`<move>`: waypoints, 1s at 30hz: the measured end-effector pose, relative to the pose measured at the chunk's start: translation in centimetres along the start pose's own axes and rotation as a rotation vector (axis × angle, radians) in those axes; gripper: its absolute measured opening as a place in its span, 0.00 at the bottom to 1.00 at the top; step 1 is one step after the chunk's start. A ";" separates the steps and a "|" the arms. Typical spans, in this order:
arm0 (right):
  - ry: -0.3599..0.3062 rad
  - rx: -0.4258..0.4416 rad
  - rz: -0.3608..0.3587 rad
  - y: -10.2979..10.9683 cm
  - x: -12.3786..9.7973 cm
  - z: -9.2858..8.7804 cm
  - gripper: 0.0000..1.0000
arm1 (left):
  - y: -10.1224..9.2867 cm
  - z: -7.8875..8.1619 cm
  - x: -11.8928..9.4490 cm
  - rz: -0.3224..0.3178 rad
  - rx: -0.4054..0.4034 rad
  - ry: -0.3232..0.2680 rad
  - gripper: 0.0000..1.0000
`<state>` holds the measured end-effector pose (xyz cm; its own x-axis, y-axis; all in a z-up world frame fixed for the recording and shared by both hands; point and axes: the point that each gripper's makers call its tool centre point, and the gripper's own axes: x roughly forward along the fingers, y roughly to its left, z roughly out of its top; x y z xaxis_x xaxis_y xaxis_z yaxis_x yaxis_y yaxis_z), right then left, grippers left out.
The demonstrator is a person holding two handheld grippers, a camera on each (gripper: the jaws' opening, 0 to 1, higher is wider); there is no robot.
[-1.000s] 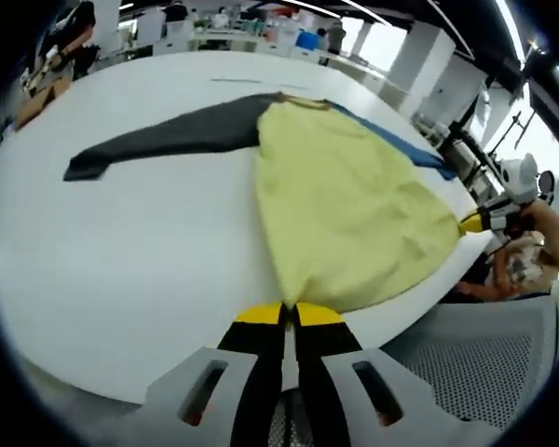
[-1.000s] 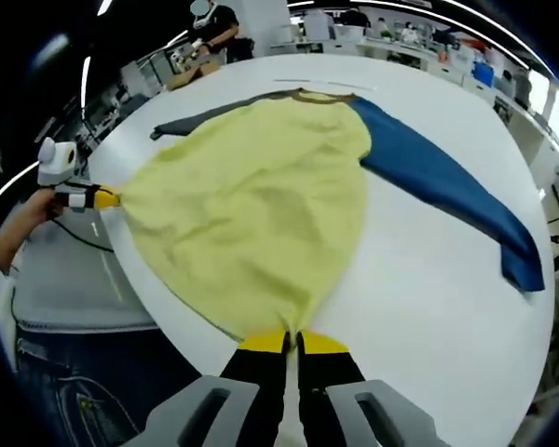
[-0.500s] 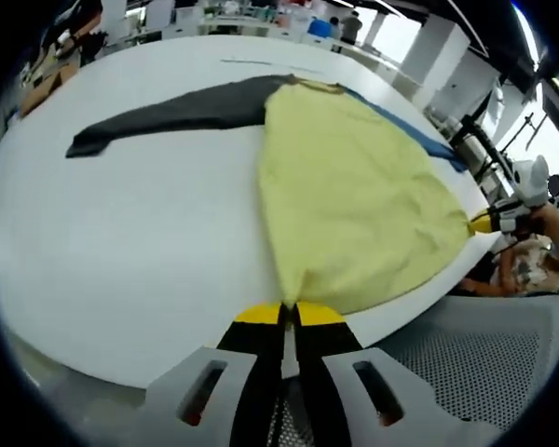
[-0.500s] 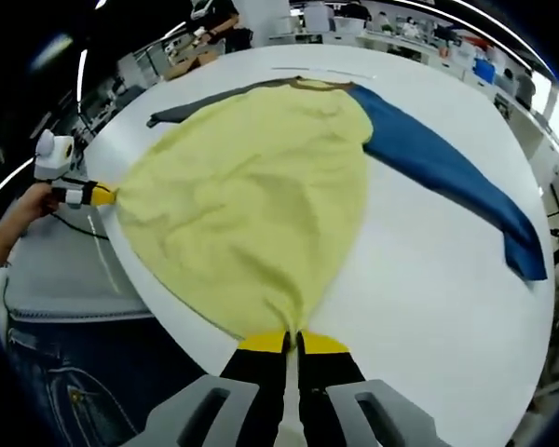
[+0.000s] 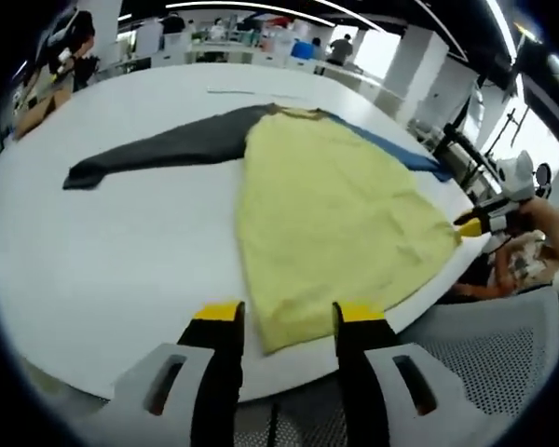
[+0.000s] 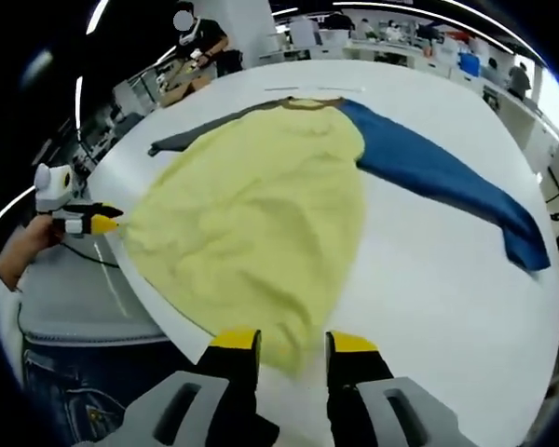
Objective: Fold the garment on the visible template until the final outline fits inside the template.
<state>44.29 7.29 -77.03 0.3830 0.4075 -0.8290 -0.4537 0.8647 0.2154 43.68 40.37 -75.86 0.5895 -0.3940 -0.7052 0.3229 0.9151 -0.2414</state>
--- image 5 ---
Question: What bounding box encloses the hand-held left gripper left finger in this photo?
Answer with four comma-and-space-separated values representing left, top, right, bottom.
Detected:
81, 301, 247, 447

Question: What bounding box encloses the person's right hand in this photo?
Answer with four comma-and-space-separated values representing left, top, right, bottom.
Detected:
511, 196, 544, 233

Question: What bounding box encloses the grey mesh chair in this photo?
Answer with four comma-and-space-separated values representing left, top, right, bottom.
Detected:
235, 284, 559, 447

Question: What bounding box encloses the white cabinet row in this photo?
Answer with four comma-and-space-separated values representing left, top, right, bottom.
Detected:
120, 39, 327, 75

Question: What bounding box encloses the black equipment stand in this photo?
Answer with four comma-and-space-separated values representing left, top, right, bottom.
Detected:
435, 100, 499, 187

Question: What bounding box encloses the white square pillar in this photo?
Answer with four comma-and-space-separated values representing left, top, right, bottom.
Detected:
382, 23, 451, 102
91, 0, 123, 66

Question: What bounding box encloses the yellow garment with coloured sleeves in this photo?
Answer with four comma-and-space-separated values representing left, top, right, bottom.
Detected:
62, 104, 463, 359

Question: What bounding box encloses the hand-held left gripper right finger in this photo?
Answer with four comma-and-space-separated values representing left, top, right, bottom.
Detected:
332, 300, 504, 447

